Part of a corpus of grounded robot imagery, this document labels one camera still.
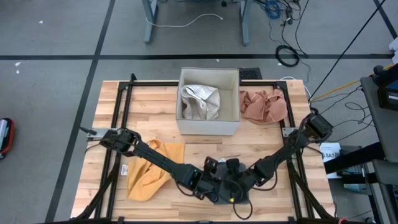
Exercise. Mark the black cart beam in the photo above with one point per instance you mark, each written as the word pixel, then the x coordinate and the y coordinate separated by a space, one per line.
pixel 354 158

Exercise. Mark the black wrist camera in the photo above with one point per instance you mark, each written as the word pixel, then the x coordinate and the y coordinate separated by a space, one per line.
pixel 232 163
pixel 210 164

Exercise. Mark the black metal table frame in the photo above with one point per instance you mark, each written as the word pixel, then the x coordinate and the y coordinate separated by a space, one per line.
pixel 149 83

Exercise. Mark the dark grey waffle towel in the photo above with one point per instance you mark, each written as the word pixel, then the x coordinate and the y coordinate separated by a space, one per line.
pixel 221 169

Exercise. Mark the black device on cart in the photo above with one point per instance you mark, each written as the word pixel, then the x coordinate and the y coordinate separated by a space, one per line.
pixel 388 93

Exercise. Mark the long straight black pole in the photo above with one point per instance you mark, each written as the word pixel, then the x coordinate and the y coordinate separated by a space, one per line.
pixel 342 57

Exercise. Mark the white printed paper label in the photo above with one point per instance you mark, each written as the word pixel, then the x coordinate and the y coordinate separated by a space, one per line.
pixel 331 154

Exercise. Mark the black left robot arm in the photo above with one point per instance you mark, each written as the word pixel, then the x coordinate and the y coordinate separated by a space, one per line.
pixel 155 158

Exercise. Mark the grey metal stand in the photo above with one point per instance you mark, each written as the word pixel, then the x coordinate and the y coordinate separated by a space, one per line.
pixel 385 169

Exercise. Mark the red clamp knob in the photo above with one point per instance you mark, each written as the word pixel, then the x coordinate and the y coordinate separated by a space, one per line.
pixel 343 221

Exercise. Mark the salmon pink towel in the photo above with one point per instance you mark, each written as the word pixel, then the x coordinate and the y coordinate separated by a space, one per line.
pixel 264 107

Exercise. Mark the white object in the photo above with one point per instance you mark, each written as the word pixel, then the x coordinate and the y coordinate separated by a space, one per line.
pixel 395 46

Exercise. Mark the red and black bag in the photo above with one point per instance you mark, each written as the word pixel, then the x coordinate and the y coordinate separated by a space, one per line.
pixel 4 133

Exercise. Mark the black perforated floor mat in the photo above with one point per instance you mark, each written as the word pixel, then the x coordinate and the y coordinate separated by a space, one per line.
pixel 250 74

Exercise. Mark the mustard yellow towel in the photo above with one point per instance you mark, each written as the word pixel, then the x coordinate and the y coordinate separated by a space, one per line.
pixel 146 177

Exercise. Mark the white plaid towel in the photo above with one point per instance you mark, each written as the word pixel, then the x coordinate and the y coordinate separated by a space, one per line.
pixel 199 102

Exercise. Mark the black power adapter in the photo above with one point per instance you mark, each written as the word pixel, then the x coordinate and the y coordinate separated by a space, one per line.
pixel 289 14

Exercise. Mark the grey desk leg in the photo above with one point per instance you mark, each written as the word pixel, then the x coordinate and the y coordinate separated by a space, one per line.
pixel 150 28
pixel 245 31

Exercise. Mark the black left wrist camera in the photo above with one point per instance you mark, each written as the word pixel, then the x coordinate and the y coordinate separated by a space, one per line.
pixel 210 164

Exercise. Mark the beige fabric storage box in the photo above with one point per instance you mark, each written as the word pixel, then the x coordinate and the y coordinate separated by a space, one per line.
pixel 230 99

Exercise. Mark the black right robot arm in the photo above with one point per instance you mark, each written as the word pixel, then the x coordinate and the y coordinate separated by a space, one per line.
pixel 286 152

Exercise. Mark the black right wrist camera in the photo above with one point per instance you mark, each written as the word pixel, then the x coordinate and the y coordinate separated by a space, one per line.
pixel 232 163

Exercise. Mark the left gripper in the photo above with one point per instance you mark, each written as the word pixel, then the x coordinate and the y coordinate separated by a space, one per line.
pixel 210 186

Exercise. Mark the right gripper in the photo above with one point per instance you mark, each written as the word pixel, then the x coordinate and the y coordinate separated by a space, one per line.
pixel 241 183

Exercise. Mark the grey side cart top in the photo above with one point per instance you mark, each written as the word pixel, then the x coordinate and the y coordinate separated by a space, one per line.
pixel 382 124

